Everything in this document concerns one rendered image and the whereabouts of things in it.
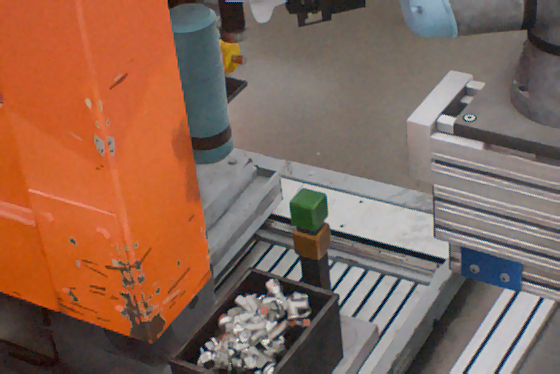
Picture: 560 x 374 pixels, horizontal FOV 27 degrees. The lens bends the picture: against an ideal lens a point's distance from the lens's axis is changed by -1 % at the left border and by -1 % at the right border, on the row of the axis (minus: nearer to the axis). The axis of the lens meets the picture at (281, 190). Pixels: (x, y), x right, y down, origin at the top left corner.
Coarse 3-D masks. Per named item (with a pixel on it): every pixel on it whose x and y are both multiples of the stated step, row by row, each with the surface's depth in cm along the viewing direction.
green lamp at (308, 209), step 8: (304, 192) 159; (312, 192) 159; (320, 192) 159; (296, 200) 158; (304, 200) 158; (312, 200) 157; (320, 200) 157; (296, 208) 157; (304, 208) 157; (312, 208) 156; (320, 208) 158; (296, 216) 158; (304, 216) 157; (312, 216) 157; (320, 216) 158; (296, 224) 159; (304, 224) 158; (312, 224) 158; (320, 224) 159
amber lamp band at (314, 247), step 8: (328, 224) 161; (296, 232) 160; (320, 232) 160; (328, 232) 161; (296, 240) 161; (304, 240) 160; (312, 240) 159; (320, 240) 160; (328, 240) 162; (296, 248) 162; (304, 248) 161; (312, 248) 160; (320, 248) 160; (304, 256) 162; (312, 256) 161; (320, 256) 161
